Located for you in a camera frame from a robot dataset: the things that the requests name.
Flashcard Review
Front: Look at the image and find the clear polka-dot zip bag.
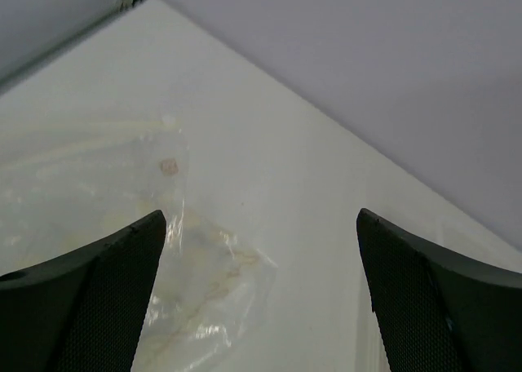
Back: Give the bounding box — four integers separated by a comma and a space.
1, 120, 276, 371

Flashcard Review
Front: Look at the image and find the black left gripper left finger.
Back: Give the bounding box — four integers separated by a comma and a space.
1, 210, 166, 371

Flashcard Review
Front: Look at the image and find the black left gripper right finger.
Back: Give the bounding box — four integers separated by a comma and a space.
356, 208, 521, 371

